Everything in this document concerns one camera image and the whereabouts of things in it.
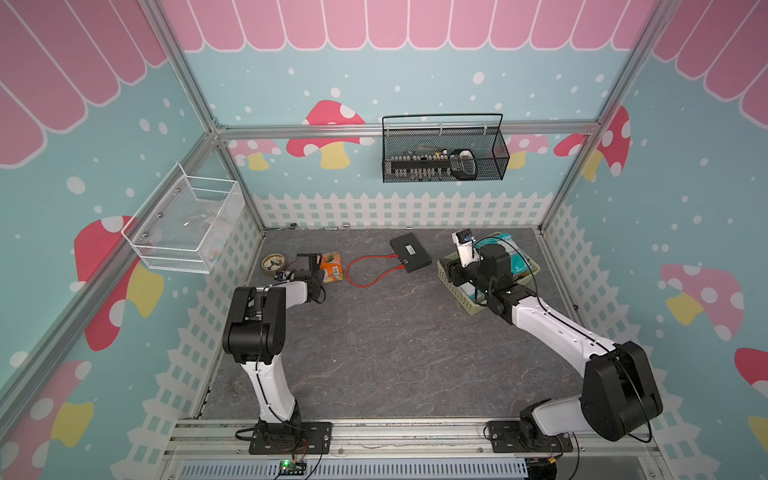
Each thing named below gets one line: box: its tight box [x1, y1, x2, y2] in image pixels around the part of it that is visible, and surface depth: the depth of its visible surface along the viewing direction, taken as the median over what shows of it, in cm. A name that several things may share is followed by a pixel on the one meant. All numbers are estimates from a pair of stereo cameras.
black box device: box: [389, 232, 432, 273], surface depth 112 cm
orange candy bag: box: [320, 252, 344, 284], surface depth 108 cm
